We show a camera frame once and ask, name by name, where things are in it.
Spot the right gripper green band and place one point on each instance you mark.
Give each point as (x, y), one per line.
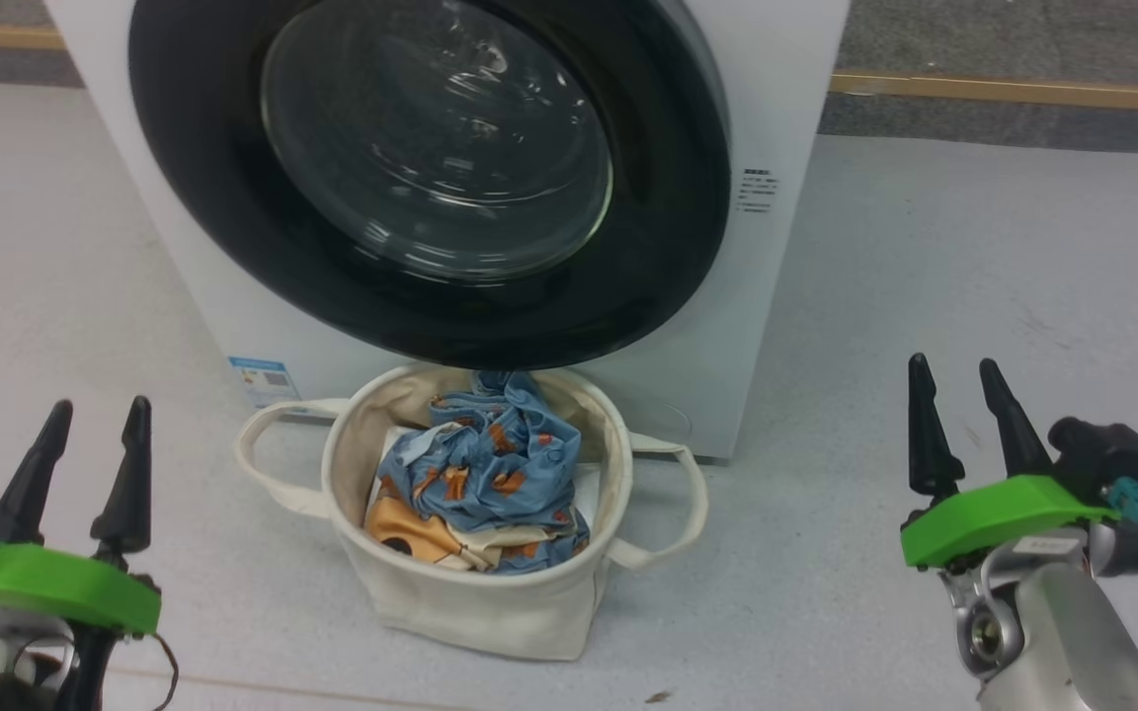
(994, 518)

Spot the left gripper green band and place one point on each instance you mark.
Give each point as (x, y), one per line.
(55, 588)

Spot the black round glass washer door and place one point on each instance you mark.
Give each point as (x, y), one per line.
(194, 197)

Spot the orange and cream garment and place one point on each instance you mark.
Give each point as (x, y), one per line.
(411, 528)

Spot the blue patterned garment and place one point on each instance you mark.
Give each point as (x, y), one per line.
(500, 464)

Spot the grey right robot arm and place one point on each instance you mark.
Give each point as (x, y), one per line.
(1083, 642)

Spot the white front-load washing machine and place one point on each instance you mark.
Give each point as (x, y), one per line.
(776, 296)

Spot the white folded basket liner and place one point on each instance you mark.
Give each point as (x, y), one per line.
(587, 484)

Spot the cream canvas laundry basket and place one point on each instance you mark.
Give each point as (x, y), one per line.
(490, 612)

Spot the blue energy label sticker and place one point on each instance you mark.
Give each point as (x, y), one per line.
(261, 380)

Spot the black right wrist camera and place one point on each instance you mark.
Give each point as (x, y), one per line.
(1102, 454)

